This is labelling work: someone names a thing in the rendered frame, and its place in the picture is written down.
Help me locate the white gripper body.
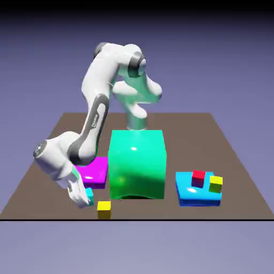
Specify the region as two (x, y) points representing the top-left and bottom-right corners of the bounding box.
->
(67, 179), (91, 209)

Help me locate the small cyan cube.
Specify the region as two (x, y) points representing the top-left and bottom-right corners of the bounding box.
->
(85, 187), (95, 207)

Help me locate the small yellow cube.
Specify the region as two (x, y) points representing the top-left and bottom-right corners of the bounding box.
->
(97, 201), (112, 219)

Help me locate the small red cube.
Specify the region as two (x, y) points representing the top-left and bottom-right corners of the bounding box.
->
(191, 170), (207, 188)

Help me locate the small yellow-green cube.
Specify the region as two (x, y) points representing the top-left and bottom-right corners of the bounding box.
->
(209, 175), (224, 194)

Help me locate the large magenta box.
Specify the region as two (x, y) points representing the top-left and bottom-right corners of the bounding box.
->
(73, 156), (109, 189)

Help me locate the large green box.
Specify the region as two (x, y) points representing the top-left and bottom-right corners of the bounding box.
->
(108, 130), (167, 200)

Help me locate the large blue box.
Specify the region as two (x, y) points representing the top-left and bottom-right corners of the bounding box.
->
(175, 171), (222, 208)

